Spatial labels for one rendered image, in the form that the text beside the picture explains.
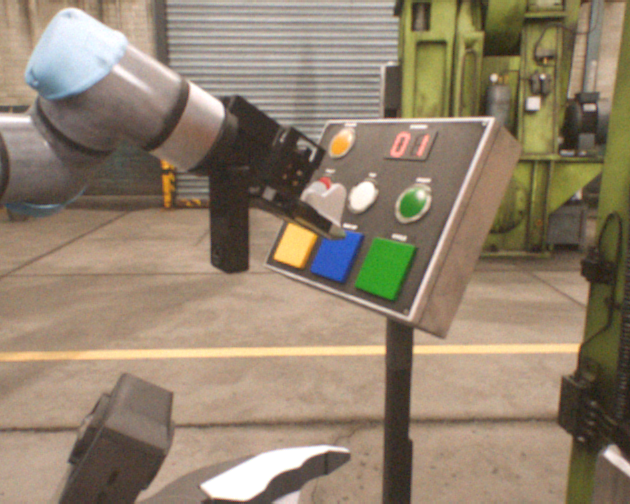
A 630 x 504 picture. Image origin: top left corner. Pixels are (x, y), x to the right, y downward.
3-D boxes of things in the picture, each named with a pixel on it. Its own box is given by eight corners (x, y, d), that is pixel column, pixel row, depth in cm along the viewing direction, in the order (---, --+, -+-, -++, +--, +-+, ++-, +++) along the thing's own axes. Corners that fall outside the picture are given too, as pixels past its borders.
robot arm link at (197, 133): (164, 153, 46) (131, 150, 53) (208, 177, 49) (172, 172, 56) (201, 76, 47) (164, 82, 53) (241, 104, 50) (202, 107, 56)
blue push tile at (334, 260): (340, 282, 75) (361, 233, 76) (308, 271, 81) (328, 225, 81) (348, 286, 76) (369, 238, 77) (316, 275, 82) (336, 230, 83)
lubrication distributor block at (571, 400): (580, 466, 75) (590, 374, 72) (551, 441, 81) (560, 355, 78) (602, 463, 76) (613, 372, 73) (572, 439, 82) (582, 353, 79)
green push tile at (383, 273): (392, 300, 67) (415, 245, 68) (352, 286, 73) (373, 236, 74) (400, 304, 68) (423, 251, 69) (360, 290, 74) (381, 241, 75)
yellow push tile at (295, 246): (298, 267, 83) (318, 223, 83) (272, 258, 89) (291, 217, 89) (306, 271, 84) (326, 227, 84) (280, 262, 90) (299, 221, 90)
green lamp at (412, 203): (408, 222, 70) (409, 189, 69) (395, 217, 74) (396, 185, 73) (430, 221, 70) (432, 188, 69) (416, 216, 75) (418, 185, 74)
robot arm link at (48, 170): (-75, 164, 47) (-21, 75, 42) (38, 157, 57) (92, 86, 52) (-26, 237, 47) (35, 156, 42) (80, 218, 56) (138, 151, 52)
